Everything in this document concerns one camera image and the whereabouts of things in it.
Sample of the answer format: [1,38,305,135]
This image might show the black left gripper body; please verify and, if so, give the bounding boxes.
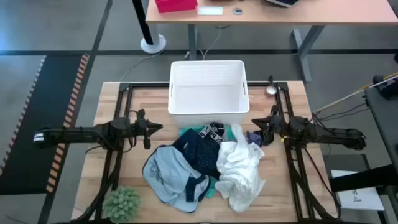
[134,108,152,150]

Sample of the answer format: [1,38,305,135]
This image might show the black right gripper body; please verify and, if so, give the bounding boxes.
[262,105,290,146]

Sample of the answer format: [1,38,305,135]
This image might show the purple cloth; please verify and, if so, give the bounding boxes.
[246,130,262,147]

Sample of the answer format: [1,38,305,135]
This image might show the light grey shirt navy trim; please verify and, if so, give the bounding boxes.
[142,144,212,214]

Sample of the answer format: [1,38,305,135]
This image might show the white textured garment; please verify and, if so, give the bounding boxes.
[214,123,267,213]

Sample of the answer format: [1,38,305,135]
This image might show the black underwear grey waistband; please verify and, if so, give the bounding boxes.
[198,122,225,144]

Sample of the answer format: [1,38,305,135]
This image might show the navy dotted garment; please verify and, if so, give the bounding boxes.
[172,128,223,181]

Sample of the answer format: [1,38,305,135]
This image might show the white perforated laundry basket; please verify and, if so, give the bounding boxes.
[167,60,251,128]

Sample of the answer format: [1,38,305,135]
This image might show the teal garment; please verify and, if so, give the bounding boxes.
[178,124,237,200]

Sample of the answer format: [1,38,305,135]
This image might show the small silver clamp lamp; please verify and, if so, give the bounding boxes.
[266,75,278,96]

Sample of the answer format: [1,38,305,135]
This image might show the white rod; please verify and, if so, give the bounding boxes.
[313,74,398,114]

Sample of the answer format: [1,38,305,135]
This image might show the dark grey box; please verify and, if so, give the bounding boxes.
[323,154,371,175]

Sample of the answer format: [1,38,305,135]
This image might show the green artificial plant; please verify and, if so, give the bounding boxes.
[102,185,141,224]

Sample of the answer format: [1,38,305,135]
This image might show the grey column round base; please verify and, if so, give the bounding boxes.
[140,0,167,54]

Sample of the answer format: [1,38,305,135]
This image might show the black flat bar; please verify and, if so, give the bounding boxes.
[329,164,398,193]

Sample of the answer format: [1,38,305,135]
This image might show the black slanted pole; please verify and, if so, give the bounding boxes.
[132,0,154,45]

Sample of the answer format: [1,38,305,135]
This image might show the black mat orange stripes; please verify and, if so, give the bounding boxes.
[0,54,91,195]

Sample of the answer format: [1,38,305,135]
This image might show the black side table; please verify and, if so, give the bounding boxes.
[364,85,398,166]

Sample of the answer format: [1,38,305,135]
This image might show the wooden desk grey legs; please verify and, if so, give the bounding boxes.
[145,0,398,83]

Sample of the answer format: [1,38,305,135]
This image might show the white paper sheet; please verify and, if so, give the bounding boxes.
[331,169,386,212]

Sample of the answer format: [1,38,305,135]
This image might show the black wheeled chair base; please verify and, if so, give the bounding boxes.
[372,74,398,100]

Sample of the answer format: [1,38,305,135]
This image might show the yellow rod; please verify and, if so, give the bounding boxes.
[360,72,398,91]

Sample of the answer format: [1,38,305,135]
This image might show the dark laptop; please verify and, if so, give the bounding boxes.
[264,0,299,8]

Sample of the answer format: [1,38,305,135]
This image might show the red box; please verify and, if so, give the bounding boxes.
[154,0,198,14]

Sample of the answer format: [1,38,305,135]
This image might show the white flat device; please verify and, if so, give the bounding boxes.
[197,6,224,16]

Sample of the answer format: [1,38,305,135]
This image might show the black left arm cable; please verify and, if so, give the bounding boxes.
[124,108,139,154]

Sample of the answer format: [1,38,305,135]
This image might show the black aluminium table frame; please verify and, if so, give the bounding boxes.
[71,81,343,224]

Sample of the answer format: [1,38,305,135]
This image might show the black floor cables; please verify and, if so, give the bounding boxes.
[310,102,371,123]

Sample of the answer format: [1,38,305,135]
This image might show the grey floor cable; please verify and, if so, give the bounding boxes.
[119,49,165,82]

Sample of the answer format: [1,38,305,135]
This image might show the white desk cables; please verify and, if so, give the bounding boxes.
[186,24,231,62]

